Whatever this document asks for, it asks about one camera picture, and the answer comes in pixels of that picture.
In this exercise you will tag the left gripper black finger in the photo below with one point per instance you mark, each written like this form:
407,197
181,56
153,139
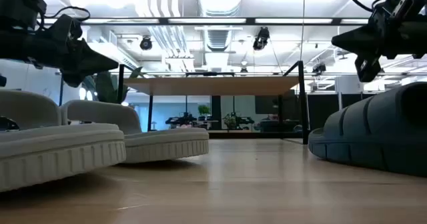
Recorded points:
85,60

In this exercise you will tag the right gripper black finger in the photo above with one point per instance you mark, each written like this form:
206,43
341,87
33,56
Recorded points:
362,40

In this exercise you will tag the white foam slide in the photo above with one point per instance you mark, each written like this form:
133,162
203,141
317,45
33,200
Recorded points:
160,144
56,150

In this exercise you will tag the dark grey foam slide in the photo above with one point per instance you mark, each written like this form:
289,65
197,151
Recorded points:
377,134

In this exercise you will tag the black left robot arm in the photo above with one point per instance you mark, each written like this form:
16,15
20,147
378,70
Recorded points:
16,4

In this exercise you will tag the wooden shelf with black legs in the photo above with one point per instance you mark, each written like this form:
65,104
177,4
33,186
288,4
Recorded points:
213,85

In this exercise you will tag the large green leafy plant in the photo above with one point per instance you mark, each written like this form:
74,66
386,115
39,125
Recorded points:
106,87

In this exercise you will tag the black ceiling spotlight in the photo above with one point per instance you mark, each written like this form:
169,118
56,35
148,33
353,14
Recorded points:
319,68
261,39
145,43

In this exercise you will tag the black room partition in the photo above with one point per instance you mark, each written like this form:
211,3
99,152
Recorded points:
322,112

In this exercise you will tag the background black robot station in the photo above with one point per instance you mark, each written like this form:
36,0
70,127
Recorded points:
181,120
244,120

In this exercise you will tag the small green potted plant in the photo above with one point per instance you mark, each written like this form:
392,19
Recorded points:
203,110
230,121

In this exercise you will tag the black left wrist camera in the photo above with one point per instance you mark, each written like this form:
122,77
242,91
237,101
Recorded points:
66,25

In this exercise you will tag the black overhead frame bar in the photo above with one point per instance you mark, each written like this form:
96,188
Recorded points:
250,20

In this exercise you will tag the white ceiling air duct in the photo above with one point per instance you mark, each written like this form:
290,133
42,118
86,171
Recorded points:
218,24

